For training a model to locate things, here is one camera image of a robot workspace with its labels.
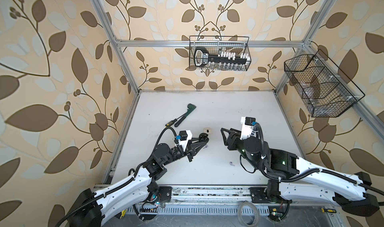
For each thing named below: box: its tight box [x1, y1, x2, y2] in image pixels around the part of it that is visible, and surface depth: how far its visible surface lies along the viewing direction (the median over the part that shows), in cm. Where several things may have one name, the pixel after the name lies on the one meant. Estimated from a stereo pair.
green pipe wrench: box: [174, 103, 197, 127], surface depth 109 cm
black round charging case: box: [199, 133, 210, 143], surface depth 68 cm
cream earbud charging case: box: [203, 127, 212, 134], surface depth 98 cm
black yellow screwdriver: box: [165, 116, 182, 127], surface depth 101 cm
